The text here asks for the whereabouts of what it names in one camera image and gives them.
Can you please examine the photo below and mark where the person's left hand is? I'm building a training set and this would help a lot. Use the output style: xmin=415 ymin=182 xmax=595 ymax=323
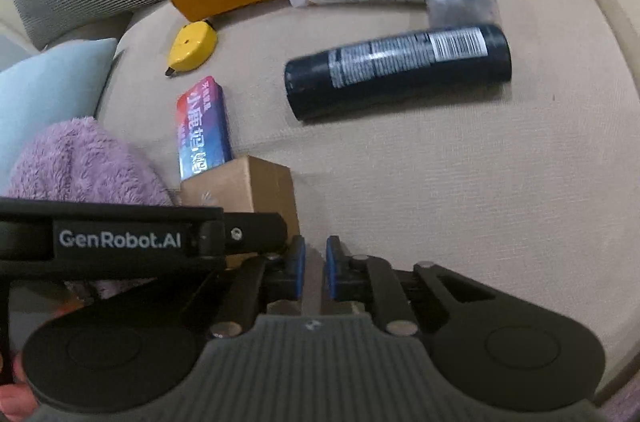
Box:
xmin=0 ymin=352 xmax=39 ymax=422

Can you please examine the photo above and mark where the light blue cushion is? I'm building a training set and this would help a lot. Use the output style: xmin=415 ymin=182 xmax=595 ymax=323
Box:
xmin=1 ymin=38 xmax=118 ymax=189

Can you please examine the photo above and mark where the brown jewelry box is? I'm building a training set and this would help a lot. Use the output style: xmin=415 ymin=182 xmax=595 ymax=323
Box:
xmin=179 ymin=156 xmax=300 ymax=238

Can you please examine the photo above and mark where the purple fluffy blanket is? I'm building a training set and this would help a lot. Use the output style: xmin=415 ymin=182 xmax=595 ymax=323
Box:
xmin=4 ymin=115 xmax=177 ymax=301

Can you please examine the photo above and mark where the black spray can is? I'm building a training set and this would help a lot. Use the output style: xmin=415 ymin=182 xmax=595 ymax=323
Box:
xmin=284 ymin=24 xmax=512 ymax=121

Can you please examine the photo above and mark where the beige sofa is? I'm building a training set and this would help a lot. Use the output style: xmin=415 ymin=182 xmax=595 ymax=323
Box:
xmin=0 ymin=0 xmax=640 ymax=403

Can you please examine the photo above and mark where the yellow tape measure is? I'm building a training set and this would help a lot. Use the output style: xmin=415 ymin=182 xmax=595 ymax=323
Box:
xmin=165 ymin=20 xmax=218 ymax=78

